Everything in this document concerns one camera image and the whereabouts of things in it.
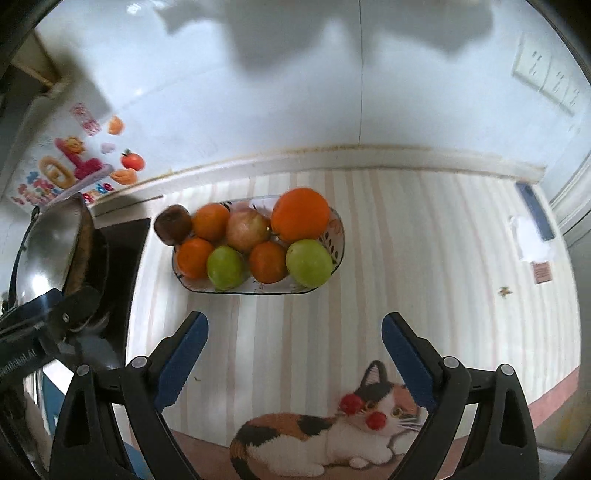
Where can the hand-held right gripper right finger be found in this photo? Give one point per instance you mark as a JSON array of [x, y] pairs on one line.
[[408, 364]]

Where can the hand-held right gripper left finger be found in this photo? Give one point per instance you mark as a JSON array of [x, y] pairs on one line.
[[182, 360]]

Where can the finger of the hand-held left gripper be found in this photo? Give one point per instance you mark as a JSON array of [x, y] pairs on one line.
[[51, 309]]

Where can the green apple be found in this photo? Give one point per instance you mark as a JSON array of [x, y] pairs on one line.
[[309, 263], [226, 267]]

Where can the small orange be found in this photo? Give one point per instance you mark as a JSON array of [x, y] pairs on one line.
[[195, 258], [211, 221]]

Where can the floral oval plate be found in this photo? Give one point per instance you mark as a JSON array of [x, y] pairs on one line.
[[277, 289]]

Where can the small reddish brown fruit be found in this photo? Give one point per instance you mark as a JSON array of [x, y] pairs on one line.
[[268, 261]]

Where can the red apple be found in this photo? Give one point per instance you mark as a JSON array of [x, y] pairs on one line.
[[248, 229], [173, 225]]

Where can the large orange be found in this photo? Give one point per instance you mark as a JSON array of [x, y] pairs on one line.
[[300, 214]]

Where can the steel wok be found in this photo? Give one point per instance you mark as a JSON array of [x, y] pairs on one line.
[[83, 249]]

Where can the black cooktop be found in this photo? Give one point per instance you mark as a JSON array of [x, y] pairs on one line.
[[129, 258]]

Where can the striped cat print tablecloth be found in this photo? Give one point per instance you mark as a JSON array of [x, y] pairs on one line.
[[438, 254]]

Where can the small brown card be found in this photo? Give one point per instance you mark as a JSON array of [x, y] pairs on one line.
[[541, 271]]

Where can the white cloth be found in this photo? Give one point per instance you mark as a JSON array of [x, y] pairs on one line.
[[531, 247]]

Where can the blue phone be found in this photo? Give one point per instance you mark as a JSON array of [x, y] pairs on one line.
[[533, 207]]

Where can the black range hood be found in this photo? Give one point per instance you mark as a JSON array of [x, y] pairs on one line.
[[18, 83]]

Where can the colourful wall sticker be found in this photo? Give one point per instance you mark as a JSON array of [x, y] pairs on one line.
[[74, 166]]

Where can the white wall socket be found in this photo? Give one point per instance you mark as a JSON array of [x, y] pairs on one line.
[[556, 83], [531, 62], [572, 97]]

